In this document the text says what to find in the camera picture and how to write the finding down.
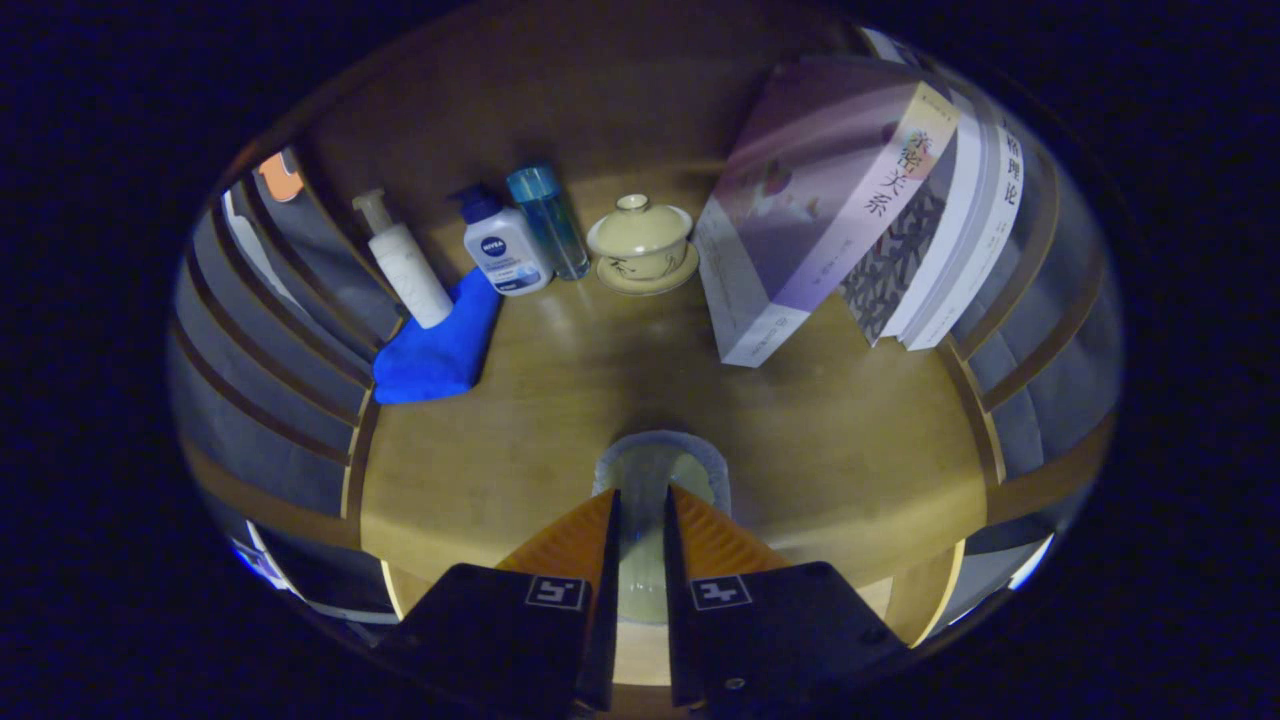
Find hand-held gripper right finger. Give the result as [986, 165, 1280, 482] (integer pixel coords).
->
[662, 485, 911, 716]

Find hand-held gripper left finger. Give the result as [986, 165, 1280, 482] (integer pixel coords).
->
[372, 487, 624, 716]

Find pale green grey sponge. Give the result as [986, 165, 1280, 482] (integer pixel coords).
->
[592, 430, 733, 627]

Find wooden countertop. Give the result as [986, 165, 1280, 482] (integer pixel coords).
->
[355, 165, 993, 601]

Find wooden cabinet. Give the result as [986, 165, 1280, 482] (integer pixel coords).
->
[170, 0, 1121, 641]

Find blue folded cloth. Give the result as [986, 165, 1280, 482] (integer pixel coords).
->
[372, 267, 503, 406]

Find beige lidded tea cup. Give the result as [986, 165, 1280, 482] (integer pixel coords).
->
[586, 194, 701, 297]

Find white lotion bottle blue cap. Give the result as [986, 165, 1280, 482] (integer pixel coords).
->
[449, 185, 554, 297]

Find white pump bottle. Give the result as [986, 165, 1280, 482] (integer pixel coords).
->
[351, 188, 456, 330]

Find teal transparent bottle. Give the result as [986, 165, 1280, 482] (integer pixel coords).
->
[505, 165, 592, 282]

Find patterned cover book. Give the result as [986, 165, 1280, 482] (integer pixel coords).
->
[838, 130, 961, 348]

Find purple book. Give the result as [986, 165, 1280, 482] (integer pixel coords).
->
[693, 55, 963, 369]

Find white book with printed spine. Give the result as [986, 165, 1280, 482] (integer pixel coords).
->
[900, 110, 1031, 353]

